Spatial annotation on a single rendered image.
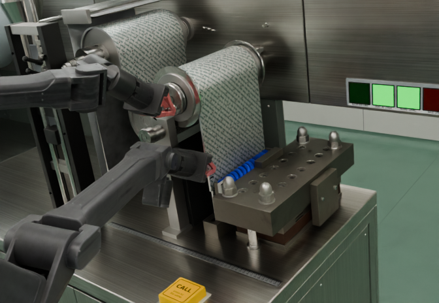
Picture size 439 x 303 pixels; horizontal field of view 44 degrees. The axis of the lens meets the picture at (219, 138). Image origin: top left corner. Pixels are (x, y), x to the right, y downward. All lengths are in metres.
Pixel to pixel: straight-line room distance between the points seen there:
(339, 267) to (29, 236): 0.84
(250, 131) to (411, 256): 1.61
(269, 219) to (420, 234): 1.92
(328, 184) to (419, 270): 1.48
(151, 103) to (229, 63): 0.27
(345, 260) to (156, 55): 0.71
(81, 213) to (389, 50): 0.81
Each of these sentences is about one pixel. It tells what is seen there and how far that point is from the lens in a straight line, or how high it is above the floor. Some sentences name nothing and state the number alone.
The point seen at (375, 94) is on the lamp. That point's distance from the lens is 1.34.
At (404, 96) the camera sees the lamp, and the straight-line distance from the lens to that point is 1.31.
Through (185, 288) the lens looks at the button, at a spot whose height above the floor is 0.92.
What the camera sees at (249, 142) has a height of 1.08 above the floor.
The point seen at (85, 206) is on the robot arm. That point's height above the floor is 1.25.
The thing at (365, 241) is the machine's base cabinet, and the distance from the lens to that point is 1.50.
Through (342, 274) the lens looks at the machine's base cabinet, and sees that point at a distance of 1.41.
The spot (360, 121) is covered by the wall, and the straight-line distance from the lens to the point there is 4.14.
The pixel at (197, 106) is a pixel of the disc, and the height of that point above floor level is 1.24.
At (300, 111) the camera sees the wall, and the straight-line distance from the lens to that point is 4.36.
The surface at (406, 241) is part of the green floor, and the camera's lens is 2.94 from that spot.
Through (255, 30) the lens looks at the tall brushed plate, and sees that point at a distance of 1.47.
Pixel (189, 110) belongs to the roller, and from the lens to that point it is 1.22.
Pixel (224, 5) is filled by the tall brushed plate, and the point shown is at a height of 1.40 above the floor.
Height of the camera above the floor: 1.60
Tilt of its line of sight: 21 degrees down
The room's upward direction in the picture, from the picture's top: 8 degrees counter-clockwise
